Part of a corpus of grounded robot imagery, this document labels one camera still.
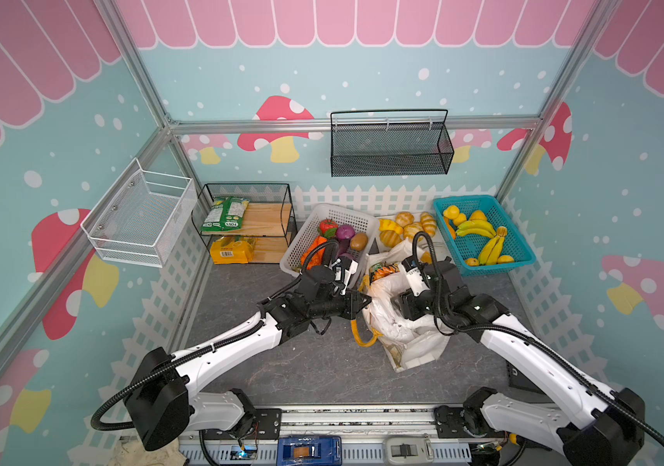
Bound beige cloth rag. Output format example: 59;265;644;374
108;440;188;466

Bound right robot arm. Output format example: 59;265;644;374
397;256;664;465

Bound yellow snack pack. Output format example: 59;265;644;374
210;235;256;265

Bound white canvas tote bag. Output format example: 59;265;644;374
351;248;448;373

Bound round bread roll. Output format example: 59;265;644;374
394;212;415;227

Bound white plastic vegetable basket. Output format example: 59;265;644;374
280;204;379;285

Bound large croissant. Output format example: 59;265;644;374
403;223;423;242

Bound yellow lemon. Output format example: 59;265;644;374
443;205;461;219

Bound yellow corn bread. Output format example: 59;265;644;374
379;219;404;235

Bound white wire wall basket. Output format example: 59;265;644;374
81;159;197;268

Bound orange carrot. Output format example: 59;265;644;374
300;236;328;271

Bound black flat box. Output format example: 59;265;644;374
507;362;542;393

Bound black wire wall basket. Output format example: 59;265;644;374
329;109;454;178

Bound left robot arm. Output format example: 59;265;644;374
90;240;372;452

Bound grey switch box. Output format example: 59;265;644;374
384;436;435;466

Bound white plastic tray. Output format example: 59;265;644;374
367;212;452;273

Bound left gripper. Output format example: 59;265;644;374
309;288;373;322

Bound right croissant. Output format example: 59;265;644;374
419;212;438;237

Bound yellow black chips bag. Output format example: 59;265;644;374
369;262;400;283

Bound blue box device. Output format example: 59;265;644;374
276;436;343;466

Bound brown potato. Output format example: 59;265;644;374
349;232;369;252

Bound white plastic grocery bag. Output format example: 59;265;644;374
363;273;438;345

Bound striped round bread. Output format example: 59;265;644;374
379;230;403;249

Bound teal plastic fruit basket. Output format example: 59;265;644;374
433;195;536;277

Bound black wire wooden shelf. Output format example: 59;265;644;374
191;182;298;264

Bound yellow banana bunch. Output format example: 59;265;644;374
456;219;496;239
466;226;515;267

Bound green snack bag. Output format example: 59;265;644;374
200;196;250;234

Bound purple onion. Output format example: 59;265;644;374
335;224;356;241

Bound red tomato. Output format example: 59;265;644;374
318;219;339;239

